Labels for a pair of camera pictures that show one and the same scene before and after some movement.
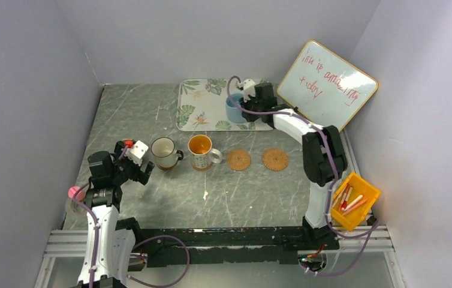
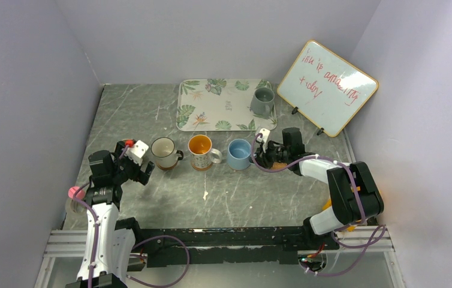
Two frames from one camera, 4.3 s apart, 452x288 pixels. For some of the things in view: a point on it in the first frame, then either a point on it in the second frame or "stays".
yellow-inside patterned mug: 199,147 stays
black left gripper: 138,175 stays
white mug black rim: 163,148 stays
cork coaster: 166,168 stays
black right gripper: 245,105 -> 263,159
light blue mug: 234,113 -> 239,154
